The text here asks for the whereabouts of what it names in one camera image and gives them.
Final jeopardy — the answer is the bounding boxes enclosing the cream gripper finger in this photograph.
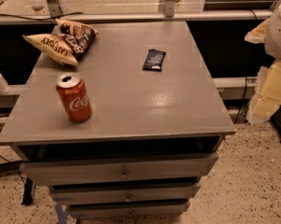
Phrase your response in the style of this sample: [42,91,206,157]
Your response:
[246,60,281,125]
[245,19,269,44]

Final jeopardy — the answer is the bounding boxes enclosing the yellow chip bag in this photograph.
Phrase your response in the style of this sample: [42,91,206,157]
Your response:
[23,34,78,66]

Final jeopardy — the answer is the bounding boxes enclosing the brown chip bag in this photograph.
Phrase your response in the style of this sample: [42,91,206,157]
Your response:
[56,19,98,59]

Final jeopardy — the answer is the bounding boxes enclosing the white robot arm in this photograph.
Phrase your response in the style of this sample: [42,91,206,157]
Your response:
[245,3,281,124]

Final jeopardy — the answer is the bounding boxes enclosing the red coke can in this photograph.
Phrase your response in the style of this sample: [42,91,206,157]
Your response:
[56,73,92,122]

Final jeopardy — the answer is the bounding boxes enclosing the dark blue snack bar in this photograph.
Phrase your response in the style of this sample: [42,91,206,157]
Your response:
[143,49,166,72]

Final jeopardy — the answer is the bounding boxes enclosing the grey drawer cabinet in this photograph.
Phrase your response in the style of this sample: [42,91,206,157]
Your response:
[0,21,235,219]

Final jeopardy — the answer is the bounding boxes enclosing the metal frame rail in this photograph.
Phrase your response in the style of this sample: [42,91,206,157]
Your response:
[0,9,273,25]

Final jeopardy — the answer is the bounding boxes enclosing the black floor cable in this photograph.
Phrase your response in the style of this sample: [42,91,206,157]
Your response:
[0,145,26,185]

